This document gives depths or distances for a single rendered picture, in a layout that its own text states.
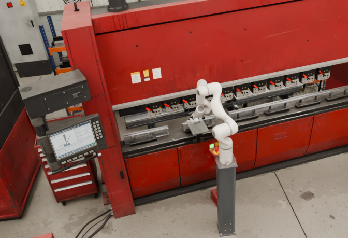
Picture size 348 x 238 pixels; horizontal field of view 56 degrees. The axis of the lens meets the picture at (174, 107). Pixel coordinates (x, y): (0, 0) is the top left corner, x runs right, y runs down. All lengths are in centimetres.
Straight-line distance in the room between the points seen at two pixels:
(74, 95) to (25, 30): 501
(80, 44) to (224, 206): 206
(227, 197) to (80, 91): 173
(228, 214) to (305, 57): 188
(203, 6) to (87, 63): 116
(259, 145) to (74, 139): 221
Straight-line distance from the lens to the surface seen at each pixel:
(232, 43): 335
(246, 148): 401
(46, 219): 440
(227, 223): 364
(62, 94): 270
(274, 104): 398
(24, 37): 770
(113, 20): 297
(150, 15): 300
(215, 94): 290
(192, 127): 352
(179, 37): 314
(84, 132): 289
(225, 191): 327
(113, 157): 344
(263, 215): 400
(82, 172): 403
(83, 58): 287
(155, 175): 383
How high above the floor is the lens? 310
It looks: 33 degrees down
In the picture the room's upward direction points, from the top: 6 degrees counter-clockwise
